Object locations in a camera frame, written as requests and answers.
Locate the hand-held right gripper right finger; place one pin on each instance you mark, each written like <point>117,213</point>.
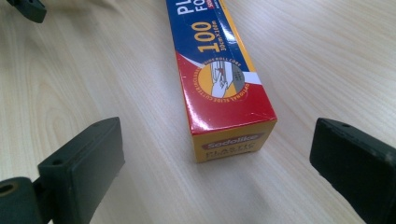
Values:
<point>355,165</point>

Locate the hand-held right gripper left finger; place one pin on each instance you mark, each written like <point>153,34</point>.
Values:
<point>82,168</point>

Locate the long plastic wrap box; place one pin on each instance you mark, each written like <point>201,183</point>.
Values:
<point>222,90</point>

